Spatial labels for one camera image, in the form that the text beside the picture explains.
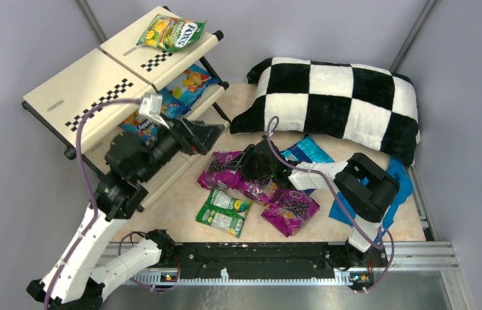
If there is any purple grape candy bag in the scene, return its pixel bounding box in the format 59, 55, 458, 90
261, 191, 320, 237
235, 179, 286, 205
197, 150, 243, 190

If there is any blue mint candy bag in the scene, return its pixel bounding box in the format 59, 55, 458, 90
281, 134, 334, 163

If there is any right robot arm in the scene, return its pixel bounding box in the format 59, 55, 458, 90
226, 140, 400, 253

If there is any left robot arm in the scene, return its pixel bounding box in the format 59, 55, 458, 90
26, 118, 225, 309

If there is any blue fruit candy bag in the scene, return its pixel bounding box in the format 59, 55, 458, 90
165, 65, 219, 107

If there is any blue Sugus candy bag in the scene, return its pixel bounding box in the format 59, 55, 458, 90
119, 90, 190, 144

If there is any cream three-tier shelf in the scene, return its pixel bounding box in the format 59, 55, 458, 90
21, 5, 232, 212

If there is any green Fox's candy bag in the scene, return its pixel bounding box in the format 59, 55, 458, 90
136, 14, 206, 52

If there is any blue cloth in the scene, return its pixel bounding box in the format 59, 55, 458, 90
328, 156, 414, 232

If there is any black white checkered pillow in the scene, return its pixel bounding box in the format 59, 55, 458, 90
230, 57, 420, 165

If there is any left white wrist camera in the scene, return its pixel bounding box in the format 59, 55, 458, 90
138, 92, 170, 129

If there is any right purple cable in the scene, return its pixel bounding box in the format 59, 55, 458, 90
265, 115, 396, 294

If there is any purple cable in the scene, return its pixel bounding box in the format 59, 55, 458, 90
43, 97, 148, 310
265, 115, 396, 294

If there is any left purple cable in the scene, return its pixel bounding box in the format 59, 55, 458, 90
43, 97, 148, 310

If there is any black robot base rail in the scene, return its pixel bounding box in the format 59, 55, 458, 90
95, 242, 391, 287

